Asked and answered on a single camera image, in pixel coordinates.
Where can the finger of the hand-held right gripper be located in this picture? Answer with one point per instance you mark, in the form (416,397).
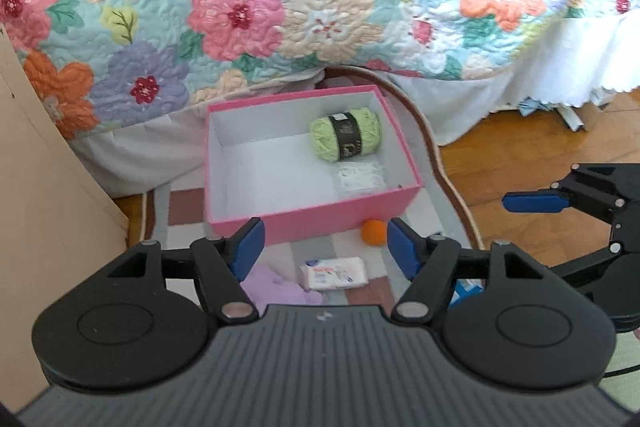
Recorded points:
(585,259)
(535,202)

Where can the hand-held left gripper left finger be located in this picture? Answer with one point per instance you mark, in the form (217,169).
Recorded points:
(248,248)

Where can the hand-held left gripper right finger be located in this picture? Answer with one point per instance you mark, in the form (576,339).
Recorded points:
(403,252)

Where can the purple plush toy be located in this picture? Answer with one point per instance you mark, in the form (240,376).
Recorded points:
(280,292)

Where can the pink cardboard box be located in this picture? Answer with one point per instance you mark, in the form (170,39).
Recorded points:
(310,222)

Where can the white wet wipes pack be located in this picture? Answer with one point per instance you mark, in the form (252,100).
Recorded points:
(334,273)

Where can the blue plastic packet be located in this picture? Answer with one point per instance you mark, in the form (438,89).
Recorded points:
(463,293)

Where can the clear cotton swab bag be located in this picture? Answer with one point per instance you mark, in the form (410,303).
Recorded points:
(361,178)

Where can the green yarn ball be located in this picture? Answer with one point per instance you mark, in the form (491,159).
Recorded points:
(327,137)

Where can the orange makeup sponge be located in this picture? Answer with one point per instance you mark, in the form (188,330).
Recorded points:
(374,233)

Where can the checkered rug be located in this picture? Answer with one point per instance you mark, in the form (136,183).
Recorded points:
(435,187)

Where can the crumpled blue paper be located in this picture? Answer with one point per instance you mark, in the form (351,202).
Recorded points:
(555,109)

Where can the beige cabinet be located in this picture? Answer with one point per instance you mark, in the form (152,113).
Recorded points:
(45,207)

